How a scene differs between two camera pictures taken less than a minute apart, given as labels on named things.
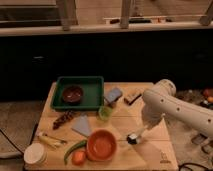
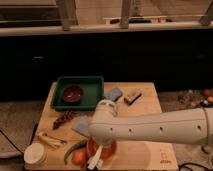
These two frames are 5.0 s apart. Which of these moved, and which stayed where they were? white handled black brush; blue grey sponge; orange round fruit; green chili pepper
Moved: white handled black brush
Stayed: green chili pepper; blue grey sponge; orange round fruit
